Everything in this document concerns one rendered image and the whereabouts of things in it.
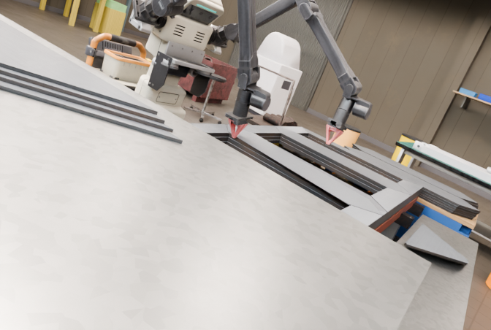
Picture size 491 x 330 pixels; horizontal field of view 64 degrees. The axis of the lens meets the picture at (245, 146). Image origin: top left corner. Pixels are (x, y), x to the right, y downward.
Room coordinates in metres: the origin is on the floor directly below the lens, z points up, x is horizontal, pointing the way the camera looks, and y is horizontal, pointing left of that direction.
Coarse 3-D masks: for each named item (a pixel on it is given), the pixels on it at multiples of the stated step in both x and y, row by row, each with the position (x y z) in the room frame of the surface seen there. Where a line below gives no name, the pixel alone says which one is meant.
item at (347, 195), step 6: (330, 192) 1.26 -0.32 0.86; (336, 192) 1.29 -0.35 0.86; (342, 192) 1.31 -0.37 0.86; (348, 192) 1.34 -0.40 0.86; (354, 192) 1.37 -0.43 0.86; (342, 198) 1.24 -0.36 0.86; (348, 198) 1.27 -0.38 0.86; (354, 198) 1.30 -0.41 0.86; (360, 198) 1.32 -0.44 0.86; (366, 198) 1.35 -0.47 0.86
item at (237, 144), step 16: (240, 144) 1.49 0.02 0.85; (288, 144) 1.88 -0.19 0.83; (320, 144) 2.15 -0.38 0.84; (256, 160) 1.43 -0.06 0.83; (272, 160) 1.42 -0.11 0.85; (320, 160) 1.79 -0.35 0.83; (352, 160) 2.05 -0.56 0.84; (288, 176) 1.37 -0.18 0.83; (352, 176) 1.71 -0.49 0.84; (384, 176) 1.96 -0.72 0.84; (320, 192) 1.30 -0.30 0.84; (416, 192) 1.80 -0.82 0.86; (400, 208) 1.55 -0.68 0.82
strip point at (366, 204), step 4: (364, 200) 1.31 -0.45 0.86; (368, 200) 1.33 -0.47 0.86; (352, 204) 1.22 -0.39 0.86; (356, 204) 1.23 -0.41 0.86; (360, 204) 1.25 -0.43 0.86; (364, 204) 1.26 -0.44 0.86; (368, 204) 1.28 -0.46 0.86; (372, 204) 1.30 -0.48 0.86; (364, 208) 1.22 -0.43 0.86; (368, 208) 1.24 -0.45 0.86; (372, 208) 1.26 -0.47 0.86; (376, 208) 1.28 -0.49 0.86; (376, 212) 1.23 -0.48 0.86; (380, 212) 1.24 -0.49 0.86
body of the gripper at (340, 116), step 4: (336, 112) 1.64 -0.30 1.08; (340, 112) 1.62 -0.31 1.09; (344, 112) 1.62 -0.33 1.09; (348, 112) 1.63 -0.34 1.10; (336, 116) 1.63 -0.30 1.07; (340, 116) 1.62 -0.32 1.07; (344, 116) 1.62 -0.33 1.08; (348, 116) 1.63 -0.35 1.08; (328, 120) 1.61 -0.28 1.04; (332, 120) 1.61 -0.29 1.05; (336, 120) 1.59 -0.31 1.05; (340, 120) 1.61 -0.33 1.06; (344, 120) 1.62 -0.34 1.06; (340, 124) 1.58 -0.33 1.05; (344, 124) 1.63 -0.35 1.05; (344, 128) 1.65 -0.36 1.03
